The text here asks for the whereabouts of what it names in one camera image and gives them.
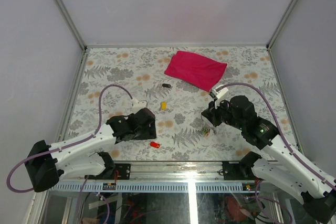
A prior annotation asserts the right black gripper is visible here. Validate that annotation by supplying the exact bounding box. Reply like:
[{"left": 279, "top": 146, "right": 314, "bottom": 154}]
[{"left": 202, "top": 96, "right": 245, "bottom": 131}]

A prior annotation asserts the red key tag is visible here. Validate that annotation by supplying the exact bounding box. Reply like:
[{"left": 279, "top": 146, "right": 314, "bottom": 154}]
[{"left": 150, "top": 142, "right": 160, "bottom": 148}]

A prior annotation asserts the bunch of tagged keys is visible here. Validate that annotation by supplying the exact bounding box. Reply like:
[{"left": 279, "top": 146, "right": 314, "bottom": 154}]
[{"left": 201, "top": 126, "right": 211, "bottom": 137}]

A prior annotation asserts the large metal keyring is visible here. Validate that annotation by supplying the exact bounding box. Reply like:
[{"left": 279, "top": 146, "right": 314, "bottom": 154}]
[{"left": 201, "top": 116, "right": 216, "bottom": 134}]

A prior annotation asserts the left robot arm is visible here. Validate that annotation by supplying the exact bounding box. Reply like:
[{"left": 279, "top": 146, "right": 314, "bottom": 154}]
[{"left": 25, "top": 108, "right": 156, "bottom": 193}]

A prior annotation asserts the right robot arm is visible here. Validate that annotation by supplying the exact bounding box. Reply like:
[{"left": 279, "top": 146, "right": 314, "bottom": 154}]
[{"left": 201, "top": 95, "right": 335, "bottom": 223}]

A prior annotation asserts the yellow key tag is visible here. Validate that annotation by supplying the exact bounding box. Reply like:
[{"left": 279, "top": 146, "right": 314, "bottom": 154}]
[{"left": 161, "top": 102, "right": 166, "bottom": 111}]

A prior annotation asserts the magenta cloth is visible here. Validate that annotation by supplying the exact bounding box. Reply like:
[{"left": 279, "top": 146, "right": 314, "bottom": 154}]
[{"left": 164, "top": 51, "right": 227, "bottom": 91}]

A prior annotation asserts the black key tag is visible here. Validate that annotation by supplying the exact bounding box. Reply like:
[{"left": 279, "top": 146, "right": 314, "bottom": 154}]
[{"left": 162, "top": 83, "right": 171, "bottom": 88}]

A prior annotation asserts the floral table mat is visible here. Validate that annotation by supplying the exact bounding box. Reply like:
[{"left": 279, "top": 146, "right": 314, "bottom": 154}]
[{"left": 65, "top": 46, "right": 295, "bottom": 161}]

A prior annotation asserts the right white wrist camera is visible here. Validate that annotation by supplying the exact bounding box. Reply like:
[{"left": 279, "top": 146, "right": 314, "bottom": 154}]
[{"left": 209, "top": 84, "right": 229, "bottom": 108}]

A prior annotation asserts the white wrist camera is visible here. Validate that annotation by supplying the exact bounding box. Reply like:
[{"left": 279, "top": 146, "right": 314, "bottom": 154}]
[
  {"left": 131, "top": 98, "right": 148, "bottom": 109},
  {"left": 209, "top": 84, "right": 229, "bottom": 108}
]

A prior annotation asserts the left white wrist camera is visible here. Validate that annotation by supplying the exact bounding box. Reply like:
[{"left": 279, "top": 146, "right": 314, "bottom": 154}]
[{"left": 131, "top": 98, "right": 148, "bottom": 109}]

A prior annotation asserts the white slotted cable duct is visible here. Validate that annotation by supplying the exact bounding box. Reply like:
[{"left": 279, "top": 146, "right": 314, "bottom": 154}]
[{"left": 51, "top": 181, "right": 244, "bottom": 193}]

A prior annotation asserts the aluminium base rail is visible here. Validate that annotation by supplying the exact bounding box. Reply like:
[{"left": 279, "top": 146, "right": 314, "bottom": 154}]
[{"left": 41, "top": 161, "right": 321, "bottom": 182}]

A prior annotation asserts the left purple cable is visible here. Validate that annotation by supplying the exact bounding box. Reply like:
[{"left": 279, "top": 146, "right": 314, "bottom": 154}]
[{"left": 6, "top": 84, "right": 134, "bottom": 193}]

